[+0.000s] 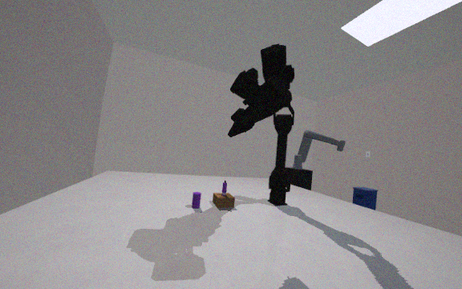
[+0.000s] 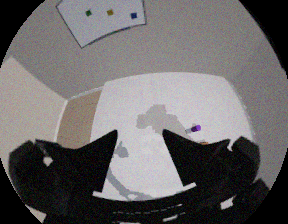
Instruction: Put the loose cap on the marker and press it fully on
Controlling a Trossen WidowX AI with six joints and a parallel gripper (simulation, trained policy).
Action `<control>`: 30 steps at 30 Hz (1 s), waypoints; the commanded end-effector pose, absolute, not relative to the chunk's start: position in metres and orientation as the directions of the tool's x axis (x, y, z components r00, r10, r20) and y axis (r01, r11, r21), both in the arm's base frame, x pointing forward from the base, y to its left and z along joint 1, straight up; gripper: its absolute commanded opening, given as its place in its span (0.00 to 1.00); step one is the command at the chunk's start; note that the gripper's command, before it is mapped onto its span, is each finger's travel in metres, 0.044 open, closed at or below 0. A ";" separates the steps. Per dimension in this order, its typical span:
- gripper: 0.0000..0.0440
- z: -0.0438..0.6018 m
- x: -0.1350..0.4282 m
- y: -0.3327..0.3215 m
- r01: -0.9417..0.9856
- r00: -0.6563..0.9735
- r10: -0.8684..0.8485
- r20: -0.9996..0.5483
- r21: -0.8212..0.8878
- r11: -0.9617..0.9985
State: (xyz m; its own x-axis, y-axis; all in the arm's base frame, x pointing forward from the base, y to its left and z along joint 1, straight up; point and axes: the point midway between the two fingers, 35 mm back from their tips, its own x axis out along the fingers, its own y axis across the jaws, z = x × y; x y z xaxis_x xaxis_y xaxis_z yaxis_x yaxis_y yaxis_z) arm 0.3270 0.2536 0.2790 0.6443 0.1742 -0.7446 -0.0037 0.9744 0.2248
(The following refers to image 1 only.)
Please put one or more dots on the brown wooden block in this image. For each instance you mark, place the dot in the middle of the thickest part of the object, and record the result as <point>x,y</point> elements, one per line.
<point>223,201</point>

